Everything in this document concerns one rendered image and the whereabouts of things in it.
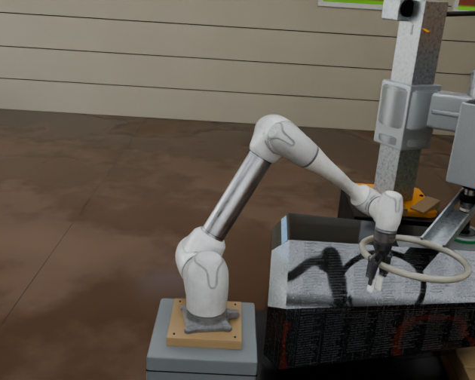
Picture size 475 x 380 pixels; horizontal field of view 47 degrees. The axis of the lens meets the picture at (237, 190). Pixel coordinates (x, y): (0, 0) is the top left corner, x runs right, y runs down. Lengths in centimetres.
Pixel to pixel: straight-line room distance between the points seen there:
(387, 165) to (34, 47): 678
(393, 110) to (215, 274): 193
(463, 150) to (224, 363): 164
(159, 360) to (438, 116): 232
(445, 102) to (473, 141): 69
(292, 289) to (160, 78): 656
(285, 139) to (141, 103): 714
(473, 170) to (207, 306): 157
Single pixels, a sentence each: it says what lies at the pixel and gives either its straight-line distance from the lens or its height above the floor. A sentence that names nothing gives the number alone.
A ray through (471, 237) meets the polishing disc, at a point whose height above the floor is 90.
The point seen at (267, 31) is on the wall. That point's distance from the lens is 875.
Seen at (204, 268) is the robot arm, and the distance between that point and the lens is 201.
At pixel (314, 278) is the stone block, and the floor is 73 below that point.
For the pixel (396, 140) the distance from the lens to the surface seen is 360.
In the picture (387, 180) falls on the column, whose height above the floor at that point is 92.
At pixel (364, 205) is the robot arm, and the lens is 238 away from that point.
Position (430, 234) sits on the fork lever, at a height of 96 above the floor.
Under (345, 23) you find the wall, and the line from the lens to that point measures 888.
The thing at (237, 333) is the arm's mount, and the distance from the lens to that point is 211.
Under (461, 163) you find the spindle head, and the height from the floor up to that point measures 129.
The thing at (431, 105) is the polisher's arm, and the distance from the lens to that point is 359.
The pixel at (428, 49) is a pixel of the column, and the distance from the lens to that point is 359.
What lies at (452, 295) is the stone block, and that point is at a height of 71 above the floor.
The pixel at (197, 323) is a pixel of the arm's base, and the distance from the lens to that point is 210.
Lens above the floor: 205
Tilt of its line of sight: 20 degrees down
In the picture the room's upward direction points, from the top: 4 degrees clockwise
